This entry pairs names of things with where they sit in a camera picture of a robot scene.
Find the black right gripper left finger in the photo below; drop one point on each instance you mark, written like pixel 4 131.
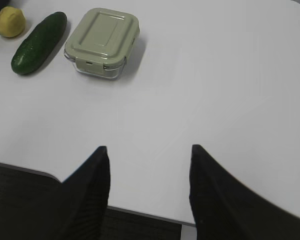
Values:
pixel 83 198

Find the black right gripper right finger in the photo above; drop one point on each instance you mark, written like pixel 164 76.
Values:
pixel 225 209

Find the green lidded glass container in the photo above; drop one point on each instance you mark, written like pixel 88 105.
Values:
pixel 102 42

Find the green cucumber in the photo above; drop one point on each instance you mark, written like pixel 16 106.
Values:
pixel 35 49

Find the yellow lemon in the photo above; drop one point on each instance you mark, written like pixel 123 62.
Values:
pixel 12 22

